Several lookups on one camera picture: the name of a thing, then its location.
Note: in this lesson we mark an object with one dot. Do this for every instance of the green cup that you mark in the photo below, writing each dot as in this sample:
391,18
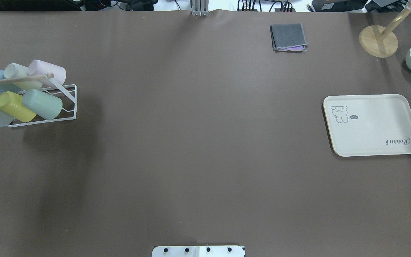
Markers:
45,105

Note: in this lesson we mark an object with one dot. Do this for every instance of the cream rabbit tray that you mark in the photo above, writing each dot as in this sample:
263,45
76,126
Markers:
368,125

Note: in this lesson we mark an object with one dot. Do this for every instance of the pink cup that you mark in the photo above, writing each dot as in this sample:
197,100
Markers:
39,67

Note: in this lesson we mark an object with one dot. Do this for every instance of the yellow cup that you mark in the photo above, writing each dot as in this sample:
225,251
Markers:
11,104

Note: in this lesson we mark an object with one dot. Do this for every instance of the wooden cup tree stand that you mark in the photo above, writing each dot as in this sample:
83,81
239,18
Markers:
380,41

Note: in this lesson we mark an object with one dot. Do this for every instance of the cream white cup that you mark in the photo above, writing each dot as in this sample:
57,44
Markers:
15,70

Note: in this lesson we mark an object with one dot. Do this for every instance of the grey folded cloth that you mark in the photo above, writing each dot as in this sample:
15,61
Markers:
287,35

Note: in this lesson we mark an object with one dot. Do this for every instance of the purple cloth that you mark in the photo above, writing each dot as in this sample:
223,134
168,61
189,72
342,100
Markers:
296,48

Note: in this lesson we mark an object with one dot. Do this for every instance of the aluminium frame post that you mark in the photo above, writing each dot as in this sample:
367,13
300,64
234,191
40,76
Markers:
200,7

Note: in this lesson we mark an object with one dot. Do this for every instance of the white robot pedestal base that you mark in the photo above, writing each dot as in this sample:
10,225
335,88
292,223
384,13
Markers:
199,251

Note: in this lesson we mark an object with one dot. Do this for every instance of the white wire cup rack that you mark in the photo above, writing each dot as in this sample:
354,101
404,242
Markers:
68,94

